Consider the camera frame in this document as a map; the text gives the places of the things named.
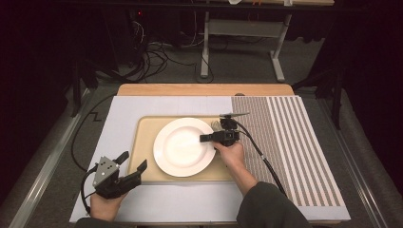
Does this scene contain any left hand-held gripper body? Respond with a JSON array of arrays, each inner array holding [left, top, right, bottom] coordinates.
[[92, 156, 143, 200]]

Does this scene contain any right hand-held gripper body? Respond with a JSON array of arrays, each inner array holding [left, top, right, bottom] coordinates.
[[218, 111, 251, 147]]

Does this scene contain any beige plastic tray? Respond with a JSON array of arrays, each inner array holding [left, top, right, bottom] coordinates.
[[127, 115, 245, 184]]

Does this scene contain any white round plate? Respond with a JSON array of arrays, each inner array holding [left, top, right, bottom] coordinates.
[[152, 117, 217, 178]]

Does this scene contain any person's right hand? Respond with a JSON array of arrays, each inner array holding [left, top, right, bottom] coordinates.
[[212, 141, 246, 174]]

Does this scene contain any person's left hand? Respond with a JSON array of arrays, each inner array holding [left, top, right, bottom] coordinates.
[[89, 192, 126, 222]]

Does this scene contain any pale white board sheet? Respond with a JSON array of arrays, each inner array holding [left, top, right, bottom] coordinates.
[[69, 94, 352, 223]]

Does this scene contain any light wooden table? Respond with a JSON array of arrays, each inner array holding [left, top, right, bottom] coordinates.
[[116, 83, 296, 97]]

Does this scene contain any brown striped woven placemat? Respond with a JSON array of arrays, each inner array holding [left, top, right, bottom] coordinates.
[[231, 95, 346, 207]]

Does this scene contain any black metal stand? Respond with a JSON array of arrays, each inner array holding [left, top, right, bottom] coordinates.
[[70, 60, 99, 118], [291, 70, 345, 130]]

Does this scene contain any light wooden shelf board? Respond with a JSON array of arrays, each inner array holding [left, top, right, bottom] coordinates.
[[218, 0, 336, 7]]

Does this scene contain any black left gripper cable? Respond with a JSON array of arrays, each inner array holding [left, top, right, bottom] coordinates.
[[80, 165, 98, 215]]

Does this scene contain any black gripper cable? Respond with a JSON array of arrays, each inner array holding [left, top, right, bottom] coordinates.
[[80, 165, 98, 215], [236, 120, 289, 198]]

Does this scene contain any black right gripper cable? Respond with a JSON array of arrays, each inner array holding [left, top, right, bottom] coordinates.
[[236, 120, 289, 198]]

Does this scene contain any long black floor cable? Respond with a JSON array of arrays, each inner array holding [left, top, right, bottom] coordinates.
[[70, 94, 119, 174]]

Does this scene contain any aluminium floor rail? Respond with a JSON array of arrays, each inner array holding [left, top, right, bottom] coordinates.
[[8, 88, 91, 228], [317, 96, 383, 228]]

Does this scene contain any looped black cable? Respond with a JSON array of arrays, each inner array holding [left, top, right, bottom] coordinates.
[[193, 53, 215, 85]]

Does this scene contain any tangle of black cables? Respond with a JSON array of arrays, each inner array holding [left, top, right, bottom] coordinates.
[[125, 18, 199, 84]]

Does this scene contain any white metal desk frame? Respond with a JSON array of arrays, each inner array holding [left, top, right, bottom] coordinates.
[[200, 11, 294, 83]]

